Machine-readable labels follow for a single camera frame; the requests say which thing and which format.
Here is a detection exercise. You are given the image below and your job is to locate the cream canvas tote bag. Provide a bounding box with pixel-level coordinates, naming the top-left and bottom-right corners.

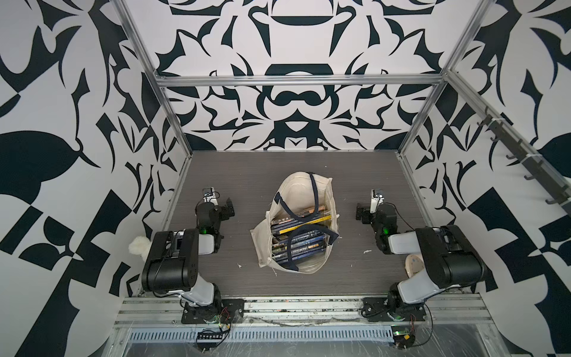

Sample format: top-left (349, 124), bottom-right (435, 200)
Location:
top-left (251, 172), bottom-right (340, 275)

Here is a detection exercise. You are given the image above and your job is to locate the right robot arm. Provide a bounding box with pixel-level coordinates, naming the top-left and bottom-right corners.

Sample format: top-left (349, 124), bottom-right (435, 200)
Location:
top-left (355, 203), bottom-right (487, 313)

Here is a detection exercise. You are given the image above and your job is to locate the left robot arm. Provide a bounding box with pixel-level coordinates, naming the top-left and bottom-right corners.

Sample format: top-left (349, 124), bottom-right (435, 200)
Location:
top-left (141, 199), bottom-right (235, 311)

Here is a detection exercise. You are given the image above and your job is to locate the yellow spine book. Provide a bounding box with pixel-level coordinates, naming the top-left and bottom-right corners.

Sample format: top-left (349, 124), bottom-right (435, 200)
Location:
top-left (271, 215), bottom-right (332, 235)

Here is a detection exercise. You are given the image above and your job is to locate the black spine book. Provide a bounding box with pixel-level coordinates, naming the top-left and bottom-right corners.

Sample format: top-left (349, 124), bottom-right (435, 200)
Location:
top-left (272, 230), bottom-right (330, 248)

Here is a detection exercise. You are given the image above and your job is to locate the beige round clock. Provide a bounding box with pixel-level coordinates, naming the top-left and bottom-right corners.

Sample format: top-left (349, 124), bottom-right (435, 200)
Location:
top-left (404, 254), bottom-right (425, 280)

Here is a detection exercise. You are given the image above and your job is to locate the dark blue bottom book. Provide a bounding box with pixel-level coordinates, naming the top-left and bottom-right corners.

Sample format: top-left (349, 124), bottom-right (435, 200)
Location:
top-left (276, 247), bottom-right (326, 266)

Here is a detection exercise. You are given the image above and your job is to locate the white plush teddy bear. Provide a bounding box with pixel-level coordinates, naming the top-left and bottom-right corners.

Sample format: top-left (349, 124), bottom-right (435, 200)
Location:
top-left (128, 236), bottom-right (152, 262)

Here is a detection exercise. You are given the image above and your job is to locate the right electronics board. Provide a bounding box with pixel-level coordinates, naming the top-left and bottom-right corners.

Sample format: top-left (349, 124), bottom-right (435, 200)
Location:
top-left (391, 326), bottom-right (416, 350)

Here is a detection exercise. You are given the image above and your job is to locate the electronics board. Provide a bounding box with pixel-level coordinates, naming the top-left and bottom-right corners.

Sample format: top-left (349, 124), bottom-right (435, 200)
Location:
top-left (391, 326), bottom-right (416, 350)
top-left (195, 329), bottom-right (230, 352)

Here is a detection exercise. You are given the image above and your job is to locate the left electronics board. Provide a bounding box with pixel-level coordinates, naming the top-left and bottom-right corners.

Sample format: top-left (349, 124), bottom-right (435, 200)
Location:
top-left (195, 329), bottom-right (230, 352)

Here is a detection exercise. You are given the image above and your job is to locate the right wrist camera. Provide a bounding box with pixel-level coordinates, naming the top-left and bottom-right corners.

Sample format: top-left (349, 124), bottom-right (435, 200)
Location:
top-left (370, 189), bottom-right (385, 214)

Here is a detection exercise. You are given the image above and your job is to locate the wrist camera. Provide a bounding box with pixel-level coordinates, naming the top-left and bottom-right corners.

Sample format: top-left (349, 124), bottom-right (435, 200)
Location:
top-left (370, 189), bottom-right (385, 214)
top-left (202, 187), bottom-right (220, 206)

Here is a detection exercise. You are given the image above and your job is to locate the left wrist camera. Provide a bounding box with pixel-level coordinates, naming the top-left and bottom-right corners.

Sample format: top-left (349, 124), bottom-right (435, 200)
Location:
top-left (202, 187), bottom-right (220, 206)

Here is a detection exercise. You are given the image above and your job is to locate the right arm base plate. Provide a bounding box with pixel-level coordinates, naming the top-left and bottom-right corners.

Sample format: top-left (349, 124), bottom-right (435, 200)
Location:
top-left (360, 296), bottom-right (426, 322)

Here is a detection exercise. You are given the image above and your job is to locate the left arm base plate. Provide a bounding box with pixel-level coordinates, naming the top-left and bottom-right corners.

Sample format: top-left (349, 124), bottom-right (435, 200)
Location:
top-left (181, 299), bottom-right (245, 324)

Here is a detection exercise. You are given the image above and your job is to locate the aluminium front rail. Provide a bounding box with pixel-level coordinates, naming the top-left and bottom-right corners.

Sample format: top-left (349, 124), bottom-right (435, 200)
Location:
top-left (114, 293), bottom-right (493, 327)

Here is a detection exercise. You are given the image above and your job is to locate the black wall hook rack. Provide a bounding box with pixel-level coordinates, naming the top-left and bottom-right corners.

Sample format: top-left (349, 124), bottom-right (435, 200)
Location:
top-left (478, 107), bottom-right (570, 215)

